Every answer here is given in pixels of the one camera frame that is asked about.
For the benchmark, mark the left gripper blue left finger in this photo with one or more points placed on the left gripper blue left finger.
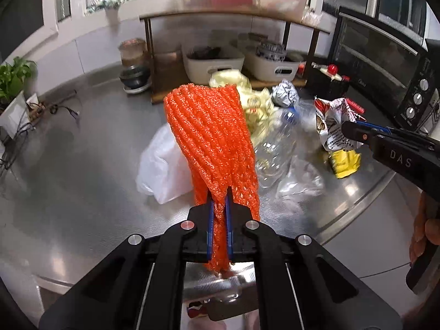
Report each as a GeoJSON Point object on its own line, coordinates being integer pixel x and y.
{"type": "Point", "coordinates": [188, 241]}

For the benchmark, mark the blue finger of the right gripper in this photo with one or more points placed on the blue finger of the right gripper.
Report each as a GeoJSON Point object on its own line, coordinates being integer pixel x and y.
{"type": "Point", "coordinates": [362, 129]}

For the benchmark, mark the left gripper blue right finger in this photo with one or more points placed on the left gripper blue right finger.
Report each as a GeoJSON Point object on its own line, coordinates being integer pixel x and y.
{"type": "Point", "coordinates": [249, 240]}

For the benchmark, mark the yellow snack bag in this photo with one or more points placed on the yellow snack bag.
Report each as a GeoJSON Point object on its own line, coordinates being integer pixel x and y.
{"type": "Point", "coordinates": [344, 163]}

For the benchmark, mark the red white snack wrapper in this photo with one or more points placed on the red white snack wrapper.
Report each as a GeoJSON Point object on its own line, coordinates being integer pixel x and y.
{"type": "Point", "coordinates": [330, 115]}

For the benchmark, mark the white plastic bag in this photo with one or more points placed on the white plastic bag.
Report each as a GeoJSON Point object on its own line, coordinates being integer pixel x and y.
{"type": "Point", "coordinates": [163, 169]}

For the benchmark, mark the clear plastic bottle blue cap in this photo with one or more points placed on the clear plastic bottle blue cap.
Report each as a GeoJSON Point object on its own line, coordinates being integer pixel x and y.
{"type": "Point", "coordinates": [274, 152]}

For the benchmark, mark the orange foam fruit net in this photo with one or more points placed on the orange foam fruit net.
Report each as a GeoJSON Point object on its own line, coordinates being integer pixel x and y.
{"type": "Point", "coordinates": [210, 128]}

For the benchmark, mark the aluminium foil ball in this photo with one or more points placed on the aluminium foil ball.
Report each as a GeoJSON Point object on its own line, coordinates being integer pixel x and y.
{"type": "Point", "coordinates": [285, 94]}

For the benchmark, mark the person's right hand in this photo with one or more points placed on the person's right hand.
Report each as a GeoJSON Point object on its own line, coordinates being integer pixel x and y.
{"type": "Point", "coordinates": [425, 229]}

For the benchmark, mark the red plastic clip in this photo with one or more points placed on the red plastic clip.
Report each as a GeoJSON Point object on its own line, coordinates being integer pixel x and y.
{"type": "Point", "coordinates": [355, 107]}

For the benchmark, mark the black ceramic jar red knob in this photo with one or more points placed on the black ceramic jar red knob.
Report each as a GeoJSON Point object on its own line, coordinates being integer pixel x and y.
{"type": "Point", "coordinates": [325, 82]}

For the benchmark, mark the black toaster oven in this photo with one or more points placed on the black toaster oven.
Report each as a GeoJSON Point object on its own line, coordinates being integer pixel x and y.
{"type": "Point", "coordinates": [387, 67]}

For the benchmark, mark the clear crumpled plastic wrap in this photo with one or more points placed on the clear crumpled plastic wrap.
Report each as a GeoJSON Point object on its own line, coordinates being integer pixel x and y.
{"type": "Point", "coordinates": [301, 182]}

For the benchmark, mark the pale yellow plastic bag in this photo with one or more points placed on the pale yellow plastic bag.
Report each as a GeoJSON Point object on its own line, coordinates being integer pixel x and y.
{"type": "Point", "coordinates": [257, 106]}

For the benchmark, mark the blue white patterned bowls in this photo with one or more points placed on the blue white patterned bowls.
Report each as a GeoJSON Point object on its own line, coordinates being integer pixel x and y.
{"type": "Point", "coordinates": [271, 51]}

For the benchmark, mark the right white storage basket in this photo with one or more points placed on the right white storage basket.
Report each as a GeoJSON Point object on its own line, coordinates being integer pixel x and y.
{"type": "Point", "coordinates": [268, 70]}

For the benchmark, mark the white storage basket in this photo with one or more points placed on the white storage basket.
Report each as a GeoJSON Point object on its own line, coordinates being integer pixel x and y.
{"type": "Point", "coordinates": [268, 70]}
{"type": "Point", "coordinates": [200, 62]}

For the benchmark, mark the left white storage basket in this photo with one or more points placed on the left white storage basket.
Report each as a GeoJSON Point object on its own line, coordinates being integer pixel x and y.
{"type": "Point", "coordinates": [200, 62]}

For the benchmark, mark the glass jar with lid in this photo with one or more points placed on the glass jar with lid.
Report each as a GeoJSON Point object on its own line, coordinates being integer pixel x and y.
{"type": "Point", "coordinates": [133, 52]}

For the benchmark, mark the small white cup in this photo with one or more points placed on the small white cup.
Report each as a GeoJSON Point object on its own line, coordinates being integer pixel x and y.
{"type": "Point", "coordinates": [33, 102]}

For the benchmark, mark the green potted plant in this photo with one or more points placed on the green potted plant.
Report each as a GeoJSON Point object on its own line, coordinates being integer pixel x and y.
{"type": "Point", "coordinates": [14, 109]}

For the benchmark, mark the green cloth on sill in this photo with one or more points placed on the green cloth on sill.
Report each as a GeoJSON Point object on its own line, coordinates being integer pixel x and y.
{"type": "Point", "coordinates": [105, 5]}

